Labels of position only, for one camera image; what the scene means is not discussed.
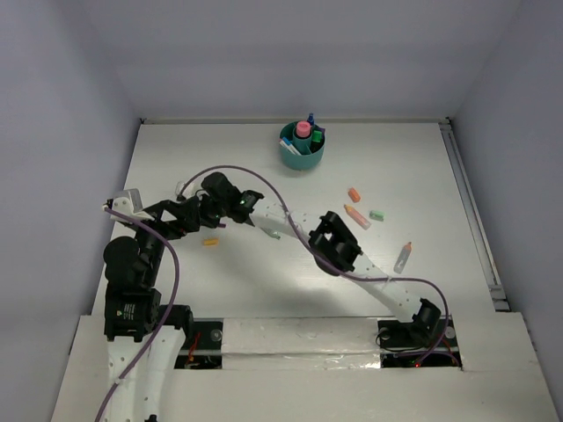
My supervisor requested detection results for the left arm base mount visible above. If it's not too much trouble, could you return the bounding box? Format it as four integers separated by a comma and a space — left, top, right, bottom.
174, 319, 223, 370

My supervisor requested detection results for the pink topped centre tube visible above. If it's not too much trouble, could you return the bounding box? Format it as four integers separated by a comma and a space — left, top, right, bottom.
293, 120, 311, 155

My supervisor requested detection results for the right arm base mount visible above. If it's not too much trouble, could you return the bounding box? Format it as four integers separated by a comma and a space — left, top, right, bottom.
375, 318, 463, 368

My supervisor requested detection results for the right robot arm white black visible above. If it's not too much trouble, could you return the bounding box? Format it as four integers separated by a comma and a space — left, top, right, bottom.
201, 171, 441, 347

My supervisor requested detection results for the yellow orange highlighter cap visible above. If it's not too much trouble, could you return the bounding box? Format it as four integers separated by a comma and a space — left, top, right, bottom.
202, 237, 219, 246

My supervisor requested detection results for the orange tip pink highlighter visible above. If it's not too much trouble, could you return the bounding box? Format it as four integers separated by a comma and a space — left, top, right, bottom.
344, 205, 371, 230

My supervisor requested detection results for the pink cap white pen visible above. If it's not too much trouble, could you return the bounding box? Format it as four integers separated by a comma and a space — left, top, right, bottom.
280, 137, 301, 156

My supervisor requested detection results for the orange tip clear highlighter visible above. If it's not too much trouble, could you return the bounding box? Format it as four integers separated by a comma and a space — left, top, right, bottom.
393, 242, 413, 274

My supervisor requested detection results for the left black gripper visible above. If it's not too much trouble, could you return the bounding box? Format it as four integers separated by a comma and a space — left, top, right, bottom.
126, 193, 200, 282

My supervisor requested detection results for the teal round organizer container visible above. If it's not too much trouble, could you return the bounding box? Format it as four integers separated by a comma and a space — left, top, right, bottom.
278, 121, 325, 171

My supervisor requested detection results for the green tip clear highlighter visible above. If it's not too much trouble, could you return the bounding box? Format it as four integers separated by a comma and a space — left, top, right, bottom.
261, 228, 281, 240

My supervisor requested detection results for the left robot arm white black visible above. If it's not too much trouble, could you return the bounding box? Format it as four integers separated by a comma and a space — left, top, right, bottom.
95, 193, 201, 421

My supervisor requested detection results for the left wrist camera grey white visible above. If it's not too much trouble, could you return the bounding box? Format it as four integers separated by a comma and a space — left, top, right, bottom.
103, 188, 143, 217

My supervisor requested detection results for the foil covered front board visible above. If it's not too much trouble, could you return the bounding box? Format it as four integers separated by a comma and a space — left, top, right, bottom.
221, 317, 381, 370

